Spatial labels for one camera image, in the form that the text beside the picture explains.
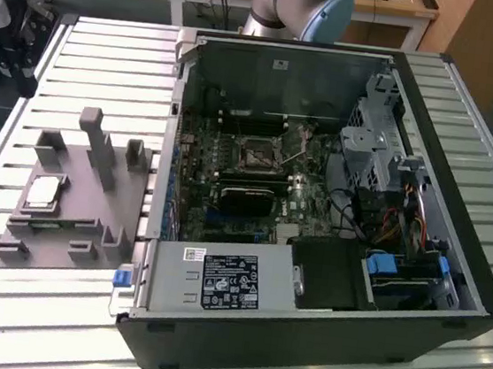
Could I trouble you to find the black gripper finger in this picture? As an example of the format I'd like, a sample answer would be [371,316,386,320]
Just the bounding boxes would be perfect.
[0,0,58,101]

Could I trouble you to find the silver CPU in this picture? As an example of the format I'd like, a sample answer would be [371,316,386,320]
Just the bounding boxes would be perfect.
[24,174,63,211]

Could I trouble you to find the CPU socket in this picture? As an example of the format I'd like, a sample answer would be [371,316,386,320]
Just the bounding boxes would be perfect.
[237,136,282,174]

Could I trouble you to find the grey parts rack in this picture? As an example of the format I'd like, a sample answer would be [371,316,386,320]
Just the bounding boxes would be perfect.
[0,97,163,288]

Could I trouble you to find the green RAM stick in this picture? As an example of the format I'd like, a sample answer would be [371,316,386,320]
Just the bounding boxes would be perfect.
[27,216,77,234]

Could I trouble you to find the blue case latch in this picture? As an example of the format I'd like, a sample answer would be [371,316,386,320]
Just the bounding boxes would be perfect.
[112,266,136,291]

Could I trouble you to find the empty black RAM slots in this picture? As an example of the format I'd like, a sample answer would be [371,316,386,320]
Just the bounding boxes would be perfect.
[216,108,292,140]

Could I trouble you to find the black RAM stick pair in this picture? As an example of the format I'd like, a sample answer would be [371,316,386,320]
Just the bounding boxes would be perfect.
[217,168,291,190]

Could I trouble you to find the silver power supply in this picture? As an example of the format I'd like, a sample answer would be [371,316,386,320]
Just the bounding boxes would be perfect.
[144,230,306,328]

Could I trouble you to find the black graphics card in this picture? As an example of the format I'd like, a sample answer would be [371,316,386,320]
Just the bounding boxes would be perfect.
[218,182,277,220]

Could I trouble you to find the metal socket cover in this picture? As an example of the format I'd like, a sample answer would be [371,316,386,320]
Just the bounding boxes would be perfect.
[293,123,316,157]

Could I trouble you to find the silver chipset heatsink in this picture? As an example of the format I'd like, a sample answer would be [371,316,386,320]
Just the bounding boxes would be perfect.
[274,222,304,246]

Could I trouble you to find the green motherboard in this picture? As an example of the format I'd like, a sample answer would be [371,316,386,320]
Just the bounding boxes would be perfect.
[163,104,349,258]

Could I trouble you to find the metal disk bay cage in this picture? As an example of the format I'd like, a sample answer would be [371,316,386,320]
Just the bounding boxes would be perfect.
[332,68,420,200]

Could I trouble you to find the black PC case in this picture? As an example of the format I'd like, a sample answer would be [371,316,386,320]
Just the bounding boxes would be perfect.
[109,19,493,369]

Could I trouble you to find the blue disk carrier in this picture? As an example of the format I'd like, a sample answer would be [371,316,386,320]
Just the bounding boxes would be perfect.
[363,248,400,279]

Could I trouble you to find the small blue tab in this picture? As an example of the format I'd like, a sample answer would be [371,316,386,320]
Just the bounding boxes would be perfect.
[435,256,451,280]

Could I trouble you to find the locking lever wire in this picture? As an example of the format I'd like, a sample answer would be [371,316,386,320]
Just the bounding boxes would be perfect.
[281,147,308,167]

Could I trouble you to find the black curved wire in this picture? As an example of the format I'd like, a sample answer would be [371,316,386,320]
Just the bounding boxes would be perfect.
[318,185,373,242]

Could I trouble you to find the grey plastic bracket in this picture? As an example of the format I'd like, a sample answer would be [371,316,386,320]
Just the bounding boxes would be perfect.
[388,152,434,189]

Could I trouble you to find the orange yellow wire bundle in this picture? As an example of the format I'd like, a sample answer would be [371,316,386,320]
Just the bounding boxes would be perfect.
[376,181,435,251]

